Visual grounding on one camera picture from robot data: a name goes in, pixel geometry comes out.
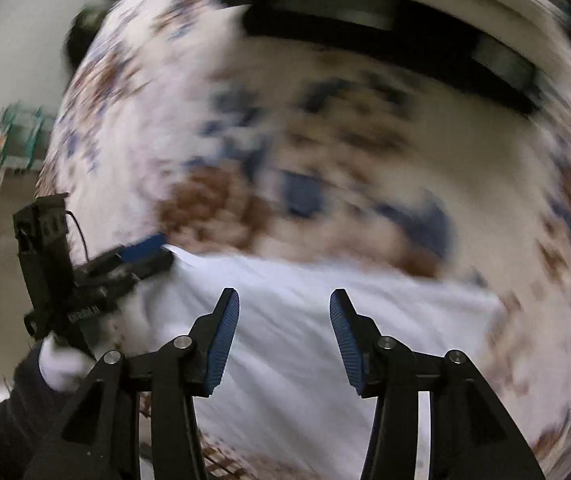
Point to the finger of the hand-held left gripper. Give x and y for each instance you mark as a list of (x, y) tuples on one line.
[(153, 262), (143, 247)]

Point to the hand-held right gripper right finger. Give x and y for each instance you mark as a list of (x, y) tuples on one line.
[(348, 345)]

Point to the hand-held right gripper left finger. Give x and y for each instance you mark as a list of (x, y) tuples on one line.
[(223, 340)]

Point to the white shirt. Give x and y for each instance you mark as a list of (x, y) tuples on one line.
[(305, 340)]

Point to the person's left forearm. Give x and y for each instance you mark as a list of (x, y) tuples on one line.
[(5, 425)]

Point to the person's left hand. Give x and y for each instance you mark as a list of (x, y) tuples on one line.
[(60, 367)]

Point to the green cart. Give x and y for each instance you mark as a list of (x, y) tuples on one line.
[(18, 137)]

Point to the patterned blanket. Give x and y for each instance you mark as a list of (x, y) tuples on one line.
[(365, 160)]

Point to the long black bar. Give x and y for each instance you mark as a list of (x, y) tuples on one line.
[(390, 35)]

